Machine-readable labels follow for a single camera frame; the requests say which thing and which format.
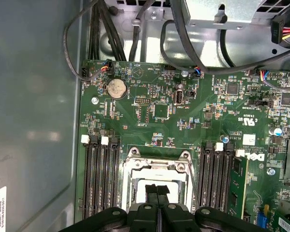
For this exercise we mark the green motherboard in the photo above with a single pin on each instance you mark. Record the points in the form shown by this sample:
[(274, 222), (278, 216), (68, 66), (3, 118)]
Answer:
[(183, 116)]

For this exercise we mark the round coin battery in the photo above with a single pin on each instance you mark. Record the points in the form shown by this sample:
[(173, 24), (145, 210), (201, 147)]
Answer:
[(116, 89)]

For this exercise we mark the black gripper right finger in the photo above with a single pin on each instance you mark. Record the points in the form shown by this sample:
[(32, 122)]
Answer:
[(174, 217)]

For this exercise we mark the silver drive bay bracket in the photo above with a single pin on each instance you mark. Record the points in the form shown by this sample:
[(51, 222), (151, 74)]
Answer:
[(220, 17)]

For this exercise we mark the green RAM stick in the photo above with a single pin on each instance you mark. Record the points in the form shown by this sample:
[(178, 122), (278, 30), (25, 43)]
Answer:
[(238, 183)]

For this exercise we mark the thin metal locking lever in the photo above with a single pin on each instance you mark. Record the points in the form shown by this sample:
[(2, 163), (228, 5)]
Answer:
[(192, 188)]

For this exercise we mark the black power connector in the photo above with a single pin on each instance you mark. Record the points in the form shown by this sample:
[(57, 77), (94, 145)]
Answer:
[(279, 29)]

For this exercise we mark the black open PC case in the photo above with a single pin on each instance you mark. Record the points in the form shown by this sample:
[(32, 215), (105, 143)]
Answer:
[(38, 96)]

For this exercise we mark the RAM slot with black latches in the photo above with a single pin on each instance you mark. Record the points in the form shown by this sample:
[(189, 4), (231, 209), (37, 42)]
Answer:
[(205, 181), (98, 181), (225, 181), (118, 181)]

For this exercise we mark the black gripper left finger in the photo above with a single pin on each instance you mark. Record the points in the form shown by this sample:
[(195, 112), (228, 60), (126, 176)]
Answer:
[(142, 217)]

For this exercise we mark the CPU socket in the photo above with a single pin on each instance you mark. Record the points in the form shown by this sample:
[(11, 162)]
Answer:
[(181, 159)]

